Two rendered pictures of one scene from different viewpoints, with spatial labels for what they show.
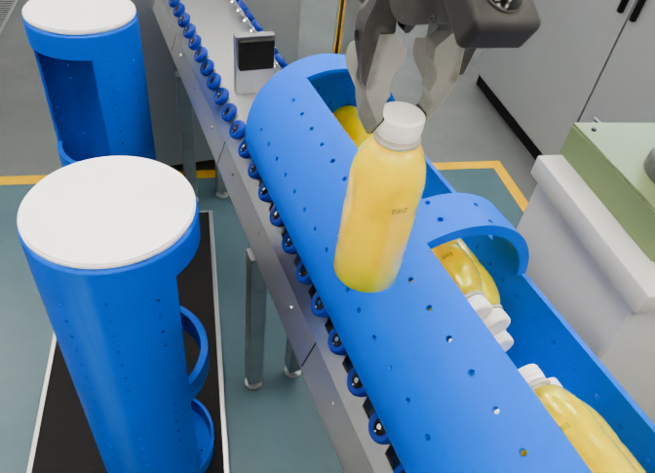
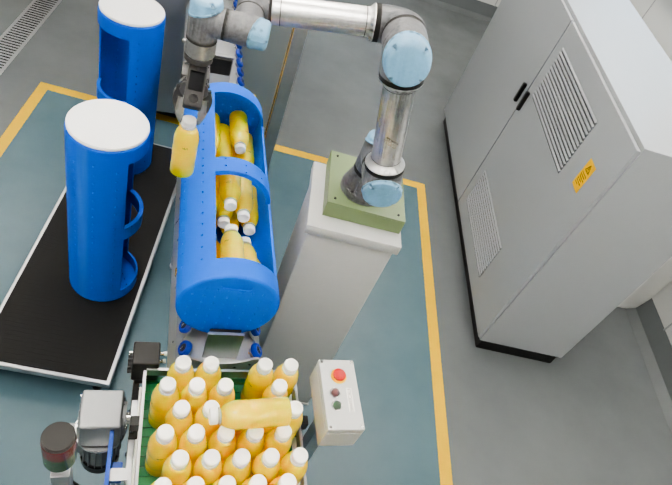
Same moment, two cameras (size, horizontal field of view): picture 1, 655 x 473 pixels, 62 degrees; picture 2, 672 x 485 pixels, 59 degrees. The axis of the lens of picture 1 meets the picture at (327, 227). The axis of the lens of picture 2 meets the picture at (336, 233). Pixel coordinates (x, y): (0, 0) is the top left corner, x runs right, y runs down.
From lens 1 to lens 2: 127 cm
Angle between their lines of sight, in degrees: 2
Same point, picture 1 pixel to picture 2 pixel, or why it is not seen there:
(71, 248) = (85, 136)
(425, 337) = (196, 201)
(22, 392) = (32, 225)
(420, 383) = (188, 215)
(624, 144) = (345, 166)
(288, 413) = not seen: hidden behind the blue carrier
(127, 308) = (101, 171)
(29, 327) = (46, 189)
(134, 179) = (123, 115)
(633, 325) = (309, 240)
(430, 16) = not seen: hidden behind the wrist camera
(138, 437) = (91, 248)
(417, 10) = not seen: hidden behind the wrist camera
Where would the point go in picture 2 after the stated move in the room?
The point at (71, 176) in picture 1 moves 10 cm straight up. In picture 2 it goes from (95, 104) to (95, 81)
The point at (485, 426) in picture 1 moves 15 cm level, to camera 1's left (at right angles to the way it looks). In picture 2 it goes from (197, 227) to (149, 205)
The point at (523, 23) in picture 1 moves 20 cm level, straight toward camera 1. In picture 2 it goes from (195, 106) to (131, 135)
